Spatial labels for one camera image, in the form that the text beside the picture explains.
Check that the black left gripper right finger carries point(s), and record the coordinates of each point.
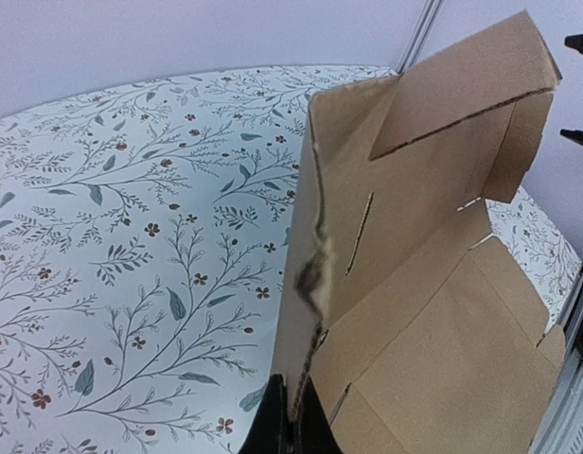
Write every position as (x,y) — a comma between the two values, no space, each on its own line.
(313,434)

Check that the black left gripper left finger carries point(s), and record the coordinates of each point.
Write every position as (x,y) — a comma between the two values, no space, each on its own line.
(268,433)

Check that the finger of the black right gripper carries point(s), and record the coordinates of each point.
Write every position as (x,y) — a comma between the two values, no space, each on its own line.
(575,136)
(574,42)

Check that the brown cardboard box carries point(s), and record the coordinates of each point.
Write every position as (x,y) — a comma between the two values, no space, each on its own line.
(414,324)

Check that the floral patterned table mat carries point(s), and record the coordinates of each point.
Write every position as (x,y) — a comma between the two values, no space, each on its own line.
(144,234)

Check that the right aluminium frame post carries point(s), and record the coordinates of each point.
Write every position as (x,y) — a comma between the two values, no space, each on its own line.
(420,34)

